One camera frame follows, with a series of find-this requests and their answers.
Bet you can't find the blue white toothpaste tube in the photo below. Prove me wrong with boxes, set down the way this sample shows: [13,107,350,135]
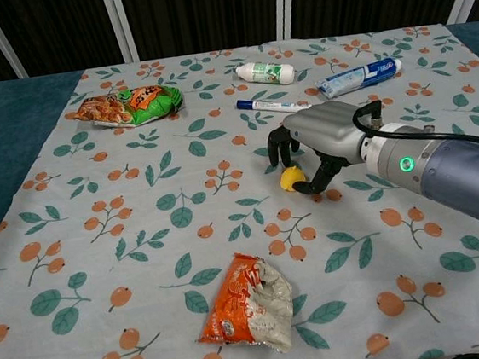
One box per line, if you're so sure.
[313,56,406,100]

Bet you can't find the small yellow lemon toy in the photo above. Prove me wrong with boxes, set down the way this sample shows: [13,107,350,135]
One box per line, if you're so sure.
[278,164,309,194]

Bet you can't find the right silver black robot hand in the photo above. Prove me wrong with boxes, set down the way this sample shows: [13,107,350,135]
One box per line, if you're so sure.
[263,97,378,198]

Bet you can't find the green orange snack bag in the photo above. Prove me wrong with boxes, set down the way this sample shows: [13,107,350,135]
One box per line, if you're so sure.
[71,81,187,134]

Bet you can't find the white blue marker pen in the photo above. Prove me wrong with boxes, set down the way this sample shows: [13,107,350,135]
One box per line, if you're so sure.
[235,91,314,117]

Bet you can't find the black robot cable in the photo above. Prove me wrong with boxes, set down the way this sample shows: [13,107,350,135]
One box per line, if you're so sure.
[349,89,479,165]

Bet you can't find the white green plastic bottle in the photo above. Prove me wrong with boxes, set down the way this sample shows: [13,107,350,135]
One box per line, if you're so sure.
[234,57,297,90]

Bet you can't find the floral patterned tablecloth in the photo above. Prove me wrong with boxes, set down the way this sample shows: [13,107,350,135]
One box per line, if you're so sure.
[0,19,479,359]

